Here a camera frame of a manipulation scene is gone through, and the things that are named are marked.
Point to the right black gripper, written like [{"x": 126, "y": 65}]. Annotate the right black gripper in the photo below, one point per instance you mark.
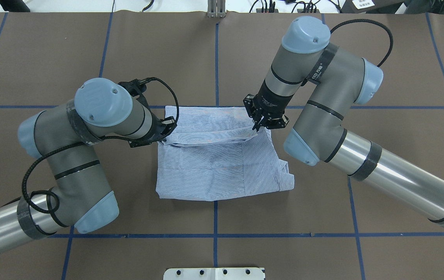
[{"x": 270, "y": 103}]

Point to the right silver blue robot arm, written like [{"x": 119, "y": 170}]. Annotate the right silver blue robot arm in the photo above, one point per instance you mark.
[{"x": 341, "y": 79}]

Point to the light blue striped shirt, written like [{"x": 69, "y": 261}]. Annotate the light blue striped shirt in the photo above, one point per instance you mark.
[{"x": 214, "y": 154}]

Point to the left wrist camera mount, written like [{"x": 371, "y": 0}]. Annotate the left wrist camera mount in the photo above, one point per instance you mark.
[{"x": 136, "y": 89}]

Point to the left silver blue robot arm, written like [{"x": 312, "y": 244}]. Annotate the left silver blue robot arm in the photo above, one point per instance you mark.
[{"x": 66, "y": 185}]

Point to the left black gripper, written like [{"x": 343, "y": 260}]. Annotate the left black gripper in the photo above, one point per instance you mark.
[{"x": 159, "y": 131}]

